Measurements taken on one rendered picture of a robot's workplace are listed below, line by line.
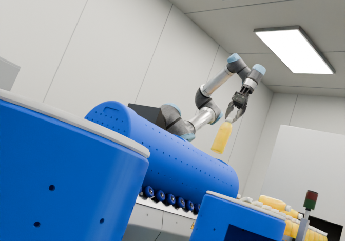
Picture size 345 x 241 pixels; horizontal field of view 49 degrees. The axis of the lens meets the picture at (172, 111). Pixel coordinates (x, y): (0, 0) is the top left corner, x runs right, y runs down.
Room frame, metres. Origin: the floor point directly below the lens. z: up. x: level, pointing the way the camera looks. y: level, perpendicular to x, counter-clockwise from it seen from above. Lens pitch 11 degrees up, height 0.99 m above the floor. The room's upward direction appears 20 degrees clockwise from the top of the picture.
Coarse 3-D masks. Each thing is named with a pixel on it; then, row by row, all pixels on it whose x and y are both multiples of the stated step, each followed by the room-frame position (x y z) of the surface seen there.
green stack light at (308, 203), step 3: (306, 198) 2.12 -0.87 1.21; (306, 201) 2.12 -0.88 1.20; (309, 201) 2.11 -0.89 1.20; (312, 201) 2.10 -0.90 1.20; (303, 204) 2.13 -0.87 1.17; (306, 204) 2.11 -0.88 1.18; (309, 204) 2.10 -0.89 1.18; (312, 204) 2.10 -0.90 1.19; (315, 204) 2.11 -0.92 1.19; (306, 207) 2.11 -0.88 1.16; (309, 207) 2.10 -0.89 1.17; (312, 207) 2.10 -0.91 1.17
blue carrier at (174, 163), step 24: (96, 120) 1.41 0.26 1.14; (120, 120) 1.33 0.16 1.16; (144, 120) 1.39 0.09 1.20; (144, 144) 1.35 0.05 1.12; (168, 144) 1.47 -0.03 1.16; (168, 168) 1.49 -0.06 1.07; (192, 168) 1.60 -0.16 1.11; (216, 168) 1.77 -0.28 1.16; (168, 192) 1.60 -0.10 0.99; (192, 192) 1.68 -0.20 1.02; (216, 192) 1.79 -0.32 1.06
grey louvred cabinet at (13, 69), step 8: (0, 56) 2.48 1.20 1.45; (0, 64) 2.47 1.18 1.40; (8, 64) 2.50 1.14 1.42; (0, 72) 2.49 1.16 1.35; (8, 72) 2.52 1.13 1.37; (16, 72) 2.55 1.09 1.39; (0, 80) 2.50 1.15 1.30; (8, 80) 2.53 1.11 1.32; (0, 88) 2.52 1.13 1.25; (8, 88) 2.55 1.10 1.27
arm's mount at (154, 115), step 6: (132, 108) 2.02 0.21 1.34; (138, 108) 1.99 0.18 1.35; (144, 108) 1.96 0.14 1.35; (150, 108) 1.93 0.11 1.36; (156, 108) 1.90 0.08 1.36; (138, 114) 1.98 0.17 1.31; (144, 114) 1.95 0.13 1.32; (150, 114) 1.92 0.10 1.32; (156, 114) 1.89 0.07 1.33; (150, 120) 1.91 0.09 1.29; (156, 120) 1.88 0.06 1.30; (162, 120) 1.92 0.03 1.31; (162, 126) 1.93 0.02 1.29
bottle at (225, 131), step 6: (228, 120) 2.02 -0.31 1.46; (222, 126) 2.01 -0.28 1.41; (228, 126) 2.00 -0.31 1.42; (222, 132) 2.00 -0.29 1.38; (228, 132) 2.00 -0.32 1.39; (216, 138) 2.01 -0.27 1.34; (222, 138) 1.99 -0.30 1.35; (228, 138) 2.01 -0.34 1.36; (216, 144) 2.00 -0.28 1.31; (222, 144) 1.99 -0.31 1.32; (216, 150) 1.99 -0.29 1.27; (222, 150) 2.00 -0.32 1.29
